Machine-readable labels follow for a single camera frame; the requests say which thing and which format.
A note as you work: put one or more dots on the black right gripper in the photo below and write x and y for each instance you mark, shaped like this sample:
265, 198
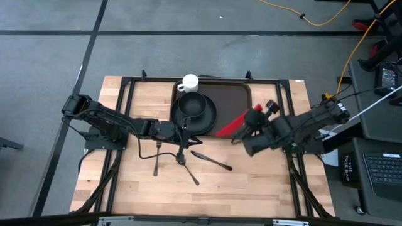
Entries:
264, 139

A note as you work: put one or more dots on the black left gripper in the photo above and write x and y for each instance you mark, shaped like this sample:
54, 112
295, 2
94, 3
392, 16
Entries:
183, 133

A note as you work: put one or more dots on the dark round plate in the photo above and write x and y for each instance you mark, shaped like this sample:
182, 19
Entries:
208, 119

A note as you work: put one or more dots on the red cloth napkin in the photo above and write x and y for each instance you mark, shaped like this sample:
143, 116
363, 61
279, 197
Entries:
230, 128

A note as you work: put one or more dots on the black round bowl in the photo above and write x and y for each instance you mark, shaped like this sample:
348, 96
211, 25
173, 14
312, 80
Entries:
192, 105

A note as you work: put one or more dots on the dark metal knife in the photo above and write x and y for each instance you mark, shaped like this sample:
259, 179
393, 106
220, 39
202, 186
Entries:
210, 160

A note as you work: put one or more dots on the dark metal spoon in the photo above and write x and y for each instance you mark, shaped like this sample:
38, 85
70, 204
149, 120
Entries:
191, 174

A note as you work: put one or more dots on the dark metal fork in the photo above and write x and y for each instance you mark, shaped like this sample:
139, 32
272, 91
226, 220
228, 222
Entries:
156, 163

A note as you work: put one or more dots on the white ceramic mug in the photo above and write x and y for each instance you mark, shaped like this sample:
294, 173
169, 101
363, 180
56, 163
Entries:
191, 82

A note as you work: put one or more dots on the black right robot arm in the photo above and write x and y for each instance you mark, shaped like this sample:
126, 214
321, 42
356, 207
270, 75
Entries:
314, 125

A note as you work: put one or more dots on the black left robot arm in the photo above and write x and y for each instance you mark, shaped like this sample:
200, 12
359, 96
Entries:
103, 117

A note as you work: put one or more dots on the brown plastic tray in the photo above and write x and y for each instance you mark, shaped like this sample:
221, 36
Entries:
230, 100

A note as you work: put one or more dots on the yellow plug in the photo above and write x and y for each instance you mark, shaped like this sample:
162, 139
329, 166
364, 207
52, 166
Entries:
328, 98

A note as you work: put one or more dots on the black and silver beam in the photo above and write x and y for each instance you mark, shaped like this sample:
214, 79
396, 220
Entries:
201, 221

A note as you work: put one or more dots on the black tote bag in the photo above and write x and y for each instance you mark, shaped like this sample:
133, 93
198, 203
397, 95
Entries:
349, 169

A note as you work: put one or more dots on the grey side desk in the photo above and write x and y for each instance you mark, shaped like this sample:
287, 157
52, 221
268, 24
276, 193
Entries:
367, 125

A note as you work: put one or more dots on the thin white rod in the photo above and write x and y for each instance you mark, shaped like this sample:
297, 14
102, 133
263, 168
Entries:
377, 105

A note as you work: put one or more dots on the black laptop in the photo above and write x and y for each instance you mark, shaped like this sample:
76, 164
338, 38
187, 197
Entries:
359, 197
384, 171

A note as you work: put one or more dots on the black stand with red feet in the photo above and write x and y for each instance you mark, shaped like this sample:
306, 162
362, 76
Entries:
386, 50

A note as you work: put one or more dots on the grey chair leg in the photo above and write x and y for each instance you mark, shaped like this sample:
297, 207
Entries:
9, 143

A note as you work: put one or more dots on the black metal table frame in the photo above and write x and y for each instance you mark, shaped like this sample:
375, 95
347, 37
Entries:
150, 79

